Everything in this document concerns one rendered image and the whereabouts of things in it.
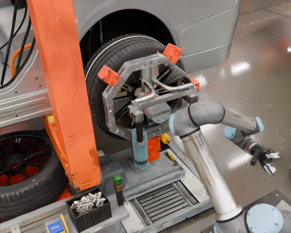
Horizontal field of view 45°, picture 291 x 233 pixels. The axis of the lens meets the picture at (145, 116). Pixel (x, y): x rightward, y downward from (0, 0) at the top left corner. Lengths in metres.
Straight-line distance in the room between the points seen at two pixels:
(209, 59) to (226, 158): 0.86
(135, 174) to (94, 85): 0.80
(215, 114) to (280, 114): 2.00
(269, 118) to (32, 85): 2.27
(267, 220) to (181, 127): 0.58
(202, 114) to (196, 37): 0.99
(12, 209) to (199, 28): 1.69
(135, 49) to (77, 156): 0.68
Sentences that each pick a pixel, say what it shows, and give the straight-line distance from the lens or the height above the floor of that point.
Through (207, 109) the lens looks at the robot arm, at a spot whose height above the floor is 1.03.
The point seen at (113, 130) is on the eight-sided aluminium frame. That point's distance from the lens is 2.06.
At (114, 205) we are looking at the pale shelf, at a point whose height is 0.45.
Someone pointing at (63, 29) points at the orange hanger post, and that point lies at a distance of 1.55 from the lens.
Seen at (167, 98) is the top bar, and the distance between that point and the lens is 1.89.
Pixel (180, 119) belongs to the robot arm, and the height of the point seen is 0.97.
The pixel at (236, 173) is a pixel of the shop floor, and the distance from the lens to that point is 2.88.
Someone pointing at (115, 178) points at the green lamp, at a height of 0.66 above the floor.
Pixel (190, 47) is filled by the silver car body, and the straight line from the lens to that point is 2.55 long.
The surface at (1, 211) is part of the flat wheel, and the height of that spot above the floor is 0.39.
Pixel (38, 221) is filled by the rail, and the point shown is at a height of 0.34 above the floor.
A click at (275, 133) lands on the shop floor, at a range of 3.37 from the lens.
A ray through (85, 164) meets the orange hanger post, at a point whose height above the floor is 0.70.
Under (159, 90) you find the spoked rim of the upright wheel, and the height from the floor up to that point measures 0.83.
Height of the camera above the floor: 1.93
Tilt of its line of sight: 34 degrees down
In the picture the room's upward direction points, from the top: 3 degrees counter-clockwise
